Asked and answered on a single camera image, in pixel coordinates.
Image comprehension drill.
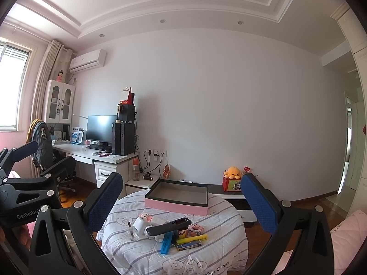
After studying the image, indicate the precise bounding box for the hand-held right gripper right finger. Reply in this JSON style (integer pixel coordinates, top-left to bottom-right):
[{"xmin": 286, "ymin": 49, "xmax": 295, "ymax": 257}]
[{"xmin": 240, "ymin": 173, "xmax": 335, "ymax": 275}]

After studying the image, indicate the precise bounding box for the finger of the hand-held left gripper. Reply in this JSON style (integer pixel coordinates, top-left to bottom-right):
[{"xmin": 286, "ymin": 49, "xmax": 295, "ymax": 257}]
[
  {"xmin": 0, "ymin": 141, "xmax": 38, "ymax": 179},
  {"xmin": 0, "ymin": 173, "xmax": 63, "ymax": 209}
]

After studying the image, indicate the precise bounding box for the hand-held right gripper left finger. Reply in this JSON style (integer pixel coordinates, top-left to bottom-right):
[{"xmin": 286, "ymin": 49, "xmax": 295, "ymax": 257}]
[{"xmin": 28, "ymin": 172, "xmax": 124, "ymax": 275}]

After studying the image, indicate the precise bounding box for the white plastic device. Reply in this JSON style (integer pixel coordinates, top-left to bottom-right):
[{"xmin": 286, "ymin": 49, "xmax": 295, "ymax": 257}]
[{"xmin": 133, "ymin": 216, "xmax": 153, "ymax": 235}]

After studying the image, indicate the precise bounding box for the clear glass bottle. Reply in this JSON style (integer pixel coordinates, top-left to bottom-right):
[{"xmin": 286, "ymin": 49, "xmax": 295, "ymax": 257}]
[{"xmin": 126, "ymin": 221, "xmax": 140, "ymax": 242}]

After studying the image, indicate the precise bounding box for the white round gadget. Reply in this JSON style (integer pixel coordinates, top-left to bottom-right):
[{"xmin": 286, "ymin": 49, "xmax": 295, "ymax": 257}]
[{"xmin": 144, "ymin": 225, "xmax": 165, "ymax": 240}]

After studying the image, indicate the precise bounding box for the pink box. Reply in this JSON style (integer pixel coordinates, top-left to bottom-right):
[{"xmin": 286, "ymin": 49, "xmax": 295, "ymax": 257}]
[{"xmin": 145, "ymin": 179, "xmax": 209, "ymax": 216}]

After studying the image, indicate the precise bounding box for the black remote control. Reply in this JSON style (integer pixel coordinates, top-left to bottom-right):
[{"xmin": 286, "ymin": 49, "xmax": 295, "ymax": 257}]
[{"xmin": 150, "ymin": 217, "xmax": 192, "ymax": 236}]

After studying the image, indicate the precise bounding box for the yellow highlighter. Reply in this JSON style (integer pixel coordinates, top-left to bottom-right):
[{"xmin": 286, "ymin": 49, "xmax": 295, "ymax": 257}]
[{"xmin": 176, "ymin": 234, "xmax": 208, "ymax": 245}]

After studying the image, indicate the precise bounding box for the blue plastic bar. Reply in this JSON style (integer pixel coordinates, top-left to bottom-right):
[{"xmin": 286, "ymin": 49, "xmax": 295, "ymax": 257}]
[{"xmin": 160, "ymin": 232, "xmax": 174, "ymax": 255}]

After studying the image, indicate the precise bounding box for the dark blue gold-edged case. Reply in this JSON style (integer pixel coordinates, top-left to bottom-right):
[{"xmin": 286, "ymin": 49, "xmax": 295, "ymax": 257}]
[{"xmin": 176, "ymin": 241, "xmax": 202, "ymax": 252}]

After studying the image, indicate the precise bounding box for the grey jacket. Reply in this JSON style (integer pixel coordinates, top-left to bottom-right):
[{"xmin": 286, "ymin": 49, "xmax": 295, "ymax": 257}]
[{"xmin": 31, "ymin": 119, "xmax": 54, "ymax": 168}]

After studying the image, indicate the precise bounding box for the black white TV stand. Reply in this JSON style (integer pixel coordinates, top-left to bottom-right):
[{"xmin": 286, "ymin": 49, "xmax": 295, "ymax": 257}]
[{"xmin": 208, "ymin": 183, "xmax": 259, "ymax": 227}]

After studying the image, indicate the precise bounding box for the white desk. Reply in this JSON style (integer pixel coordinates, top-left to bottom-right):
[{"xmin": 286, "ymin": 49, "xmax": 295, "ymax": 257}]
[{"xmin": 53, "ymin": 143, "xmax": 139, "ymax": 190}]

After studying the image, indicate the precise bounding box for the red printed box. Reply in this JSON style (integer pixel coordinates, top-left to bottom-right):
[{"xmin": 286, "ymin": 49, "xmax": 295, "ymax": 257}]
[{"xmin": 222, "ymin": 175, "xmax": 245, "ymax": 193}]

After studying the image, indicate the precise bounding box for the black office chair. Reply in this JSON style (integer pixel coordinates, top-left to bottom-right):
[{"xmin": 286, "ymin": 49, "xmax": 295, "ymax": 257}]
[{"xmin": 29, "ymin": 119, "xmax": 77, "ymax": 204}]

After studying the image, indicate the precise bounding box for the orange plush octopus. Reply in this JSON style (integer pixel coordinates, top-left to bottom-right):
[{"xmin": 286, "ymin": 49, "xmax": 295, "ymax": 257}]
[{"xmin": 223, "ymin": 166, "xmax": 243, "ymax": 180}]

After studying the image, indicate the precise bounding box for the white side table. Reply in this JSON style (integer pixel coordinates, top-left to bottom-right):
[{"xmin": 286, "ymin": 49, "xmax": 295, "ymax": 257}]
[{"xmin": 125, "ymin": 174, "xmax": 161, "ymax": 199}]

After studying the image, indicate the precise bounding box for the red-capped water bottle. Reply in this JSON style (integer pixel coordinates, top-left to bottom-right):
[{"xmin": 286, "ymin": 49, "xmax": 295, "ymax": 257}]
[{"xmin": 131, "ymin": 157, "xmax": 141, "ymax": 182}]

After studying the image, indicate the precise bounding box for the blue white box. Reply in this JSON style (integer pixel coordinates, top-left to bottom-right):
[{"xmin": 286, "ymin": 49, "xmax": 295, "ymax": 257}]
[{"xmin": 70, "ymin": 126, "xmax": 85, "ymax": 144}]

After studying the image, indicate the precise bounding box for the white glass-door cabinet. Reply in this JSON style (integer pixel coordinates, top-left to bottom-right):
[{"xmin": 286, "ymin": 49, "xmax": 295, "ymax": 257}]
[{"xmin": 43, "ymin": 79, "xmax": 76, "ymax": 125}]

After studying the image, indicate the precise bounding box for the window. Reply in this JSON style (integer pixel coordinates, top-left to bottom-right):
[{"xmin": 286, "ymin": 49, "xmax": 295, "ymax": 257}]
[{"xmin": 0, "ymin": 41, "xmax": 33, "ymax": 133}]

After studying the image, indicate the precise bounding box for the black computer tower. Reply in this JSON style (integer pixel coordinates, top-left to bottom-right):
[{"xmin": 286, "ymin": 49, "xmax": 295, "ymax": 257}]
[{"xmin": 112, "ymin": 121, "xmax": 136, "ymax": 156}]

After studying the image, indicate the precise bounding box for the black computer monitor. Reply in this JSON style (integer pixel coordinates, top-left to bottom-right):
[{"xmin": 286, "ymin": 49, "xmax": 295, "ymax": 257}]
[{"xmin": 86, "ymin": 115, "xmax": 118, "ymax": 144}]

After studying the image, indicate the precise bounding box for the striped white table cover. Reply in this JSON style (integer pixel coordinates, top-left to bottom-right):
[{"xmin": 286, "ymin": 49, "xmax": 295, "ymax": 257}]
[{"xmin": 96, "ymin": 190, "xmax": 249, "ymax": 275}]

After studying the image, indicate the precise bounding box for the beige curtain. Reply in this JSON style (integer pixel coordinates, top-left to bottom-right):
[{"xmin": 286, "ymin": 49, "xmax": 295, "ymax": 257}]
[{"xmin": 31, "ymin": 39, "xmax": 74, "ymax": 127}]

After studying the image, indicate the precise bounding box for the black speaker box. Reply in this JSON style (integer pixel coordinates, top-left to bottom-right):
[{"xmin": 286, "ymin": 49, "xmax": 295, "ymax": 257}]
[{"xmin": 117, "ymin": 103, "xmax": 136, "ymax": 122}]

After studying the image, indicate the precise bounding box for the pink quilt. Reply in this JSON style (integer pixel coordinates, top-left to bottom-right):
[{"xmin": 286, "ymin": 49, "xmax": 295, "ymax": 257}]
[{"xmin": 329, "ymin": 210, "xmax": 367, "ymax": 275}]

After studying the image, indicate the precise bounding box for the red gift box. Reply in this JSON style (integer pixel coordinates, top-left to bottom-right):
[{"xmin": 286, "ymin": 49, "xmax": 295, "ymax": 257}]
[{"xmin": 120, "ymin": 87, "xmax": 136, "ymax": 105}]

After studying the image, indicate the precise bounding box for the white air conditioner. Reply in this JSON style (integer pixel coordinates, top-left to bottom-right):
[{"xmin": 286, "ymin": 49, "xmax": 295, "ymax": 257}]
[{"xmin": 69, "ymin": 49, "xmax": 107, "ymax": 74}]

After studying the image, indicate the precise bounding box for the white door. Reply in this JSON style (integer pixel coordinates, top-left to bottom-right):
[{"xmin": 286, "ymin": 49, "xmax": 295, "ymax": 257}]
[{"xmin": 343, "ymin": 90, "xmax": 362, "ymax": 197}]

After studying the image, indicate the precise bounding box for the cream wardrobe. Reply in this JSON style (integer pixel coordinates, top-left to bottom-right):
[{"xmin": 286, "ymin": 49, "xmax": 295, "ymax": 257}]
[{"xmin": 329, "ymin": 0, "xmax": 367, "ymax": 217}]

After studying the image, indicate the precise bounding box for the black power cable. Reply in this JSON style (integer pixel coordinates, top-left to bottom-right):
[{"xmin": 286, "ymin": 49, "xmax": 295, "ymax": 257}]
[{"xmin": 137, "ymin": 151, "xmax": 161, "ymax": 176}]

